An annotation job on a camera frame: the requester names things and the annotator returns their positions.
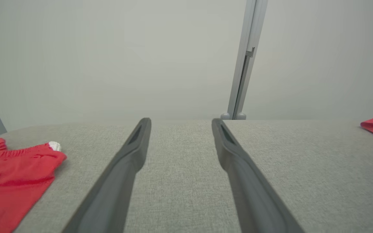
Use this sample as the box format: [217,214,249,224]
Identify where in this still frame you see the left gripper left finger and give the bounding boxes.
[62,117,152,233]

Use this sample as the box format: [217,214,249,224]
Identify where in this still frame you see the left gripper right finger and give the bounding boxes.
[211,118,305,233]

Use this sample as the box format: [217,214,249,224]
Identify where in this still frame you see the red garment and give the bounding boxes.
[0,135,67,233]

